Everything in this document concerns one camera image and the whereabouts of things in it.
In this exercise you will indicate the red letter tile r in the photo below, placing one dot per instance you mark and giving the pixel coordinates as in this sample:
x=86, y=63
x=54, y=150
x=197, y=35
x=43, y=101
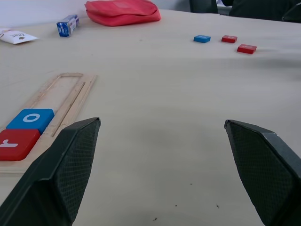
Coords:
x=21, y=150

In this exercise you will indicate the wooden letter tray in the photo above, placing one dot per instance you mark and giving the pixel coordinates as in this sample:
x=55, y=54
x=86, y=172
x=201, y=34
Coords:
x=77, y=94

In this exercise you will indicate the white cream tube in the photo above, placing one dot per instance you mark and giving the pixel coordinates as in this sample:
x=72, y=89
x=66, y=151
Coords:
x=16, y=37

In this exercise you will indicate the red fabric pouch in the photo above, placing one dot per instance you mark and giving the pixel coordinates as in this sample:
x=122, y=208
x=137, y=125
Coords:
x=122, y=13

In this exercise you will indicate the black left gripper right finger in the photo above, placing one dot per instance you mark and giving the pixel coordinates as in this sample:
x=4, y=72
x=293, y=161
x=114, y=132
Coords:
x=265, y=169

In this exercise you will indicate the blue letter tile o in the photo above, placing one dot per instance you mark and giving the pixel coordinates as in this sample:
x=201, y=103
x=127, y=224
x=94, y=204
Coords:
x=16, y=121

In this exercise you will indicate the black chair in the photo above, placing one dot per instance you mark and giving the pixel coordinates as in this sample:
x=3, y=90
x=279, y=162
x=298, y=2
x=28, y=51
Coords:
x=203, y=5
x=256, y=8

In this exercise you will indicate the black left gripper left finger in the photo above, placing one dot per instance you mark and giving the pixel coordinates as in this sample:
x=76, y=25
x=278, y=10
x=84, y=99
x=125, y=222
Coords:
x=58, y=179

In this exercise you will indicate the red letter tile b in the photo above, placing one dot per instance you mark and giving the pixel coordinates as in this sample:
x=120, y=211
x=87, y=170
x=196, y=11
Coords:
x=229, y=39

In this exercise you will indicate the blue letter tile t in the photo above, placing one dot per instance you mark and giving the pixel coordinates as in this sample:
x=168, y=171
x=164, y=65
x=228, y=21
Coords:
x=202, y=39

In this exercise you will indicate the blue toothpaste box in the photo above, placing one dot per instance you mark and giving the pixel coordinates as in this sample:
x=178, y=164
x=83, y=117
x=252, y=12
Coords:
x=67, y=26

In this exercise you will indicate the red letter tile o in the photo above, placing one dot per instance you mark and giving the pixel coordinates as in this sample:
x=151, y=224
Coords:
x=247, y=49

